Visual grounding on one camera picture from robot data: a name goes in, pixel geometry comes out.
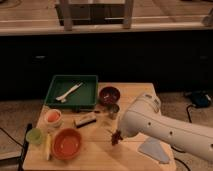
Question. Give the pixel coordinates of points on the small metal cup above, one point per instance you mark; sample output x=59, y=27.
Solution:
x=113, y=111

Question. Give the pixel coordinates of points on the orange red bowl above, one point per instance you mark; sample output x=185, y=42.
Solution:
x=66, y=144

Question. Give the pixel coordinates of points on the green plastic tray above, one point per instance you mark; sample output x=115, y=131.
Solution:
x=72, y=92

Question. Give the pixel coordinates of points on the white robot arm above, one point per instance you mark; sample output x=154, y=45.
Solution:
x=143, y=116

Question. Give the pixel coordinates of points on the white bowl with orange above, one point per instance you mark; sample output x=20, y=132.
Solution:
x=53, y=118

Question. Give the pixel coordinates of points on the black pen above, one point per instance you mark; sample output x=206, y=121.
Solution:
x=85, y=110

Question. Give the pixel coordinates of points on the dark red grape bunch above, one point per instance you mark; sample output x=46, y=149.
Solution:
x=116, y=137

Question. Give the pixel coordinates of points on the light blue folded cloth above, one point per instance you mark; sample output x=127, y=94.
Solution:
x=152, y=148

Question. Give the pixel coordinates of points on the wooden stool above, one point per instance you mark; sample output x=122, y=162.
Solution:
x=94, y=14

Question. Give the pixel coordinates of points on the wooden black brush block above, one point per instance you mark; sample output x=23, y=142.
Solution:
x=84, y=120

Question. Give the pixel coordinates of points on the white plastic fork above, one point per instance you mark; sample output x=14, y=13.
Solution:
x=62, y=98

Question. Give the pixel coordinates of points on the dark maroon bowl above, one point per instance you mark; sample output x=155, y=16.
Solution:
x=109, y=95

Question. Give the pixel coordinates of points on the yellow banana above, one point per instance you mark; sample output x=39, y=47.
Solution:
x=48, y=146

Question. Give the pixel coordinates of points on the light green cup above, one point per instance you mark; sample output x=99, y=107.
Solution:
x=34, y=136

